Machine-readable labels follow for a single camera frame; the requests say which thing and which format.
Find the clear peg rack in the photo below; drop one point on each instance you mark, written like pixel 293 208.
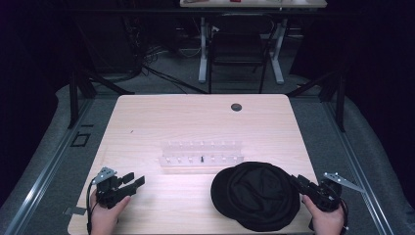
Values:
pixel 200 156

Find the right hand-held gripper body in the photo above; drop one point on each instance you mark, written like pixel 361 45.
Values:
pixel 326 196

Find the black chair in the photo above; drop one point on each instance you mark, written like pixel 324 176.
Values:
pixel 239 49

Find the person's left hand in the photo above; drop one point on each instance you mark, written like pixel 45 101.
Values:
pixel 106 217

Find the aluminium floor rail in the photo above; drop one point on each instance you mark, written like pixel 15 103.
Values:
pixel 359 169
pixel 49 169

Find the black cap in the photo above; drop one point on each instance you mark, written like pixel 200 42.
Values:
pixel 256 197

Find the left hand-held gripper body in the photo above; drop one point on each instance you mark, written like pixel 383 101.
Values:
pixel 109 194

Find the person's right hand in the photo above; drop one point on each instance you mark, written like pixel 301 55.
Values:
pixel 324 220

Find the white-legged desk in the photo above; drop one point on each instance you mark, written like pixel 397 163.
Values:
pixel 254 3

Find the black metal stand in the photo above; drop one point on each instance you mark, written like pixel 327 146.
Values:
pixel 340 98
pixel 74 98

